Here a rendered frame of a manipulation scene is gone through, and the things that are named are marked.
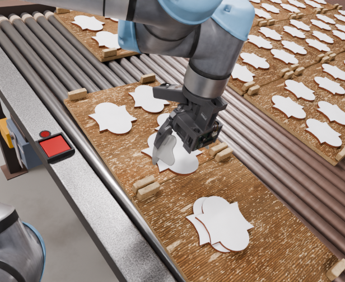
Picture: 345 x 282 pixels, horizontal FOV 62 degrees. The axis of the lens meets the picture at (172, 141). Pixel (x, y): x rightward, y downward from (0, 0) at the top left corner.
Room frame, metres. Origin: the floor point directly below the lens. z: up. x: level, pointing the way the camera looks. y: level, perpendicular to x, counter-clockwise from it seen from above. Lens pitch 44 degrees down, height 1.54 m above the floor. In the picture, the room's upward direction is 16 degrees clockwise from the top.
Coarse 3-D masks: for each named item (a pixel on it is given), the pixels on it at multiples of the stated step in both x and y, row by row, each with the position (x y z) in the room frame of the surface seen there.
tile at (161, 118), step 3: (162, 114) 0.72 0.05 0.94; (165, 114) 0.72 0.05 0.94; (168, 114) 0.72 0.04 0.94; (159, 117) 0.70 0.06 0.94; (162, 117) 0.70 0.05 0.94; (165, 117) 0.70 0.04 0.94; (159, 120) 0.68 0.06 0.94; (162, 120) 0.69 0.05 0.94; (165, 120) 0.69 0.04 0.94; (159, 123) 0.67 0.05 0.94; (162, 123) 0.67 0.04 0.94; (159, 126) 0.65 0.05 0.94; (156, 129) 0.64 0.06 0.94; (174, 132) 0.65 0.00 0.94; (177, 135) 0.64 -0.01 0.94
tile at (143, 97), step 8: (136, 88) 0.81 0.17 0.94; (144, 88) 0.83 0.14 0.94; (136, 96) 0.77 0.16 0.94; (144, 96) 0.78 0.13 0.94; (152, 96) 0.79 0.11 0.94; (136, 104) 0.73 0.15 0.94; (144, 104) 0.74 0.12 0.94; (152, 104) 0.75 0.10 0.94; (160, 104) 0.76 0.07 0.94; (168, 104) 0.78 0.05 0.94; (152, 112) 0.71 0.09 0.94
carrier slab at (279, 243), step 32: (224, 160) 0.60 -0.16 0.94; (160, 192) 0.43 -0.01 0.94; (192, 192) 0.45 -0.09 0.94; (224, 192) 0.48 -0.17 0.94; (256, 192) 0.51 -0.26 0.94; (160, 224) 0.34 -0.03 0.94; (256, 224) 0.41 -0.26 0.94; (288, 224) 0.44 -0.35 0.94; (192, 256) 0.29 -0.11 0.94; (224, 256) 0.31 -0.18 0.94; (256, 256) 0.33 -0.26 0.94; (288, 256) 0.35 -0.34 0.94; (320, 256) 0.38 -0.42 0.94
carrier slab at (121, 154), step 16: (96, 96) 0.72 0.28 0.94; (112, 96) 0.74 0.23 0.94; (128, 96) 0.77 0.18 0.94; (80, 112) 0.63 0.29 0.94; (128, 112) 0.69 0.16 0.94; (144, 112) 0.71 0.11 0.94; (160, 112) 0.73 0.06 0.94; (96, 128) 0.58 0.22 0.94; (144, 128) 0.64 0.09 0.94; (96, 144) 0.52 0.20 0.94; (112, 144) 0.54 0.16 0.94; (128, 144) 0.56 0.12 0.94; (144, 144) 0.57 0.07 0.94; (112, 160) 0.48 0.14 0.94; (128, 160) 0.50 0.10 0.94; (144, 160) 0.52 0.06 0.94; (208, 160) 0.59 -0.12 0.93; (128, 176) 0.45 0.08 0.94; (144, 176) 0.46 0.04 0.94; (160, 176) 0.48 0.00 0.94; (128, 192) 0.40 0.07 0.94
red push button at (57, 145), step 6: (54, 138) 0.51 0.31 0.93; (60, 138) 0.51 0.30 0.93; (42, 144) 0.47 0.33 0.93; (48, 144) 0.48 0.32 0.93; (54, 144) 0.49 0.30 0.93; (60, 144) 0.49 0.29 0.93; (66, 144) 0.50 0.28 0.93; (48, 150) 0.46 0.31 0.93; (54, 150) 0.47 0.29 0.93; (60, 150) 0.47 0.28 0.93; (66, 150) 0.48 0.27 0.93; (48, 156) 0.44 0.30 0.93
